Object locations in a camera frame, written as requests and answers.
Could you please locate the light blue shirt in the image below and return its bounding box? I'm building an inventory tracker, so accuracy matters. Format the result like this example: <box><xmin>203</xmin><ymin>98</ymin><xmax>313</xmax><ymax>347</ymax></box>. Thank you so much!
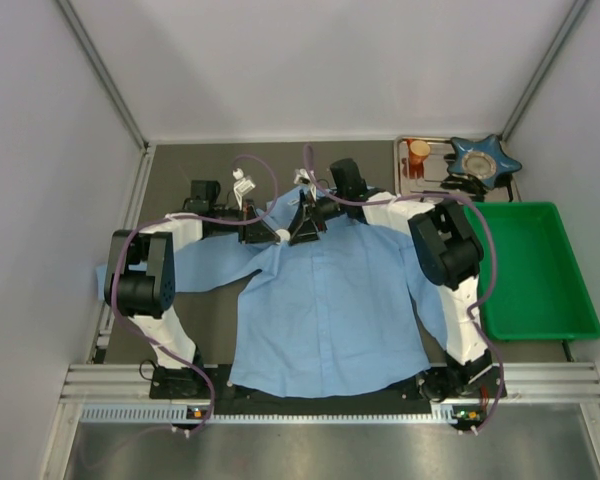
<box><xmin>94</xmin><ymin>187</ymin><xmax>451</xmax><ymax>399</ymax></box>

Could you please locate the orange cup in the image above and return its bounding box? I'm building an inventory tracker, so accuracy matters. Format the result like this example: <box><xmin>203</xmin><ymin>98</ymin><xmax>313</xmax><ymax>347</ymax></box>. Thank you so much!
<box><xmin>408</xmin><ymin>140</ymin><xmax>431</xmax><ymax>166</ymax></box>

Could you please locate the purple cable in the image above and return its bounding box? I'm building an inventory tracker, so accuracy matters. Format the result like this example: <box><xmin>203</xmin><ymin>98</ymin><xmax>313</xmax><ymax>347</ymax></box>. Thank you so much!
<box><xmin>303</xmin><ymin>144</ymin><xmax>505</xmax><ymax>436</ymax></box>
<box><xmin>110</xmin><ymin>153</ymin><xmax>281</xmax><ymax>436</ymax></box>

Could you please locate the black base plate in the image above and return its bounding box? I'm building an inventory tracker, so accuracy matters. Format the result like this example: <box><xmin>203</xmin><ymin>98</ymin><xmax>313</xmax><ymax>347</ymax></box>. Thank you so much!
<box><xmin>141</xmin><ymin>360</ymin><xmax>507</xmax><ymax>416</ymax></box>

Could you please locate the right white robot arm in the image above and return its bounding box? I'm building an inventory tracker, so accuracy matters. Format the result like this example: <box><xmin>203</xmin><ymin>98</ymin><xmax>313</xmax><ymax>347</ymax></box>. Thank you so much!
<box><xmin>288</xmin><ymin>147</ymin><xmax>495</xmax><ymax>401</ymax></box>

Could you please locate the aluminium front rail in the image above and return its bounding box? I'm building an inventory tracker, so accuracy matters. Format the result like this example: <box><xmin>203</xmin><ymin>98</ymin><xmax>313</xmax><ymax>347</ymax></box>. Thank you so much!
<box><xmin>60</xmin><ymin>362</ymin><xmax>600</xmax><ymax>426</ymax></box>

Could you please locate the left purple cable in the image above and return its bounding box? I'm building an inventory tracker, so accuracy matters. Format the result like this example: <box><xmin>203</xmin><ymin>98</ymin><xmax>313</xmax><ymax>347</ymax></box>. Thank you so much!
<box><xmin>110</xmin><ymin>153</ymin><xmax>281</xmax><ymax>436</ymax></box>

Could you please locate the blue star-shaped dish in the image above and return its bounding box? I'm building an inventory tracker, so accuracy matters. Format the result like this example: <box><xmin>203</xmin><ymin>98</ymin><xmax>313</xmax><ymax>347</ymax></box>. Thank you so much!
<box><xmin>447</xmin><ymin>134</ymin><xmax>522</xmax><ymax>190</ymax></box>

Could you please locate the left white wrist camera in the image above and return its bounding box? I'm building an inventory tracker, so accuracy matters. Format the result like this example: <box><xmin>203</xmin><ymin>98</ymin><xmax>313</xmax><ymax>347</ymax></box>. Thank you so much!
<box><xmin>232</xmin><ymin>168</ymin><xmax>256</xmax><ymax>209</ymax></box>

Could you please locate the green plastic bin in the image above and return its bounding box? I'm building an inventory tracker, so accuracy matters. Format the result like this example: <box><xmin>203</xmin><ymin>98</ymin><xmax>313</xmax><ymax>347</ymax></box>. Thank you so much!
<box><xmin>477</xmin><ymin>202</ymin><xmax>600</xmax><ymax>341</ymax></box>

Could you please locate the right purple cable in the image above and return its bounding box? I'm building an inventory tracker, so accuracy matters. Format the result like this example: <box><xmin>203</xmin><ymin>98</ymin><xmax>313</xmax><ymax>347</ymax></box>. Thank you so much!
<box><xmin>303</xmin><ymin>144</ymin><xmax>505</xmax><ymax>436</ymax></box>

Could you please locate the metal tray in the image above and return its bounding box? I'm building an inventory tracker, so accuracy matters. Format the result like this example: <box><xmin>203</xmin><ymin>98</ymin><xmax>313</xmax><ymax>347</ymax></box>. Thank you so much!
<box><xmin>393</xmin><ymin>136</ymin><xmax>520</xmax><ymax>203</ymax></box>

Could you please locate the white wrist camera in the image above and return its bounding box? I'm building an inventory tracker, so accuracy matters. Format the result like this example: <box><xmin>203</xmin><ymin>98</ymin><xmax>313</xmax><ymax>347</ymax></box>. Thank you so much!
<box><xmin>232</xmin><ymin>168</ymin><xmax>256</xmax><ymax>209</ymax></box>
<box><xmin>293</xmin><ymin>168</ymin><xmax>317</xmax><ymax>199</ymax></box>

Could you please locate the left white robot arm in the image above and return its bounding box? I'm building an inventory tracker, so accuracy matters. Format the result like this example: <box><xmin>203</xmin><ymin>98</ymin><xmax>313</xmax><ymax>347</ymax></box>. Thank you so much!
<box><xmin>104</xmin><ymin>176</ymin><xmax>282</xmax><ymax>385</ymax></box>

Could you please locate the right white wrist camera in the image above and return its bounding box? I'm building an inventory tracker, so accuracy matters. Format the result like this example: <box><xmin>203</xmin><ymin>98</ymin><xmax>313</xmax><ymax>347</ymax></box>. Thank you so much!
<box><xmin>293</xmin><ymin>168</ymin><xmax>317</xmax><ymax>199</ymax></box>

